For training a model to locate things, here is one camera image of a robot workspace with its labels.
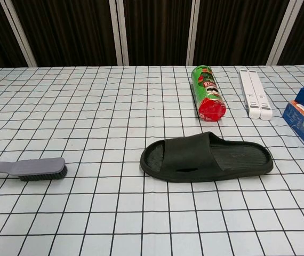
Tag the black rubber slipper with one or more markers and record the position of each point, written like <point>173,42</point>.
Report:
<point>189,152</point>

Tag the grey scrubbing brush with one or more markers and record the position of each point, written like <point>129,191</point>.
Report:
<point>37,164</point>

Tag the green Pringles can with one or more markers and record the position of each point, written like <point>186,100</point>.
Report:
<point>208,90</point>

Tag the white checkered tablecloth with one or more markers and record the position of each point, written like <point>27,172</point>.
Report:
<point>114,213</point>

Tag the white folded stand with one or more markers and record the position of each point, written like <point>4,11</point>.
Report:
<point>256,93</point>

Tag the dark folding partition screen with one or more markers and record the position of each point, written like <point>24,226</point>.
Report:
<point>69,29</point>

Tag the blue cardboard box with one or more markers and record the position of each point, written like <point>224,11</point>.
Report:
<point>298,125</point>

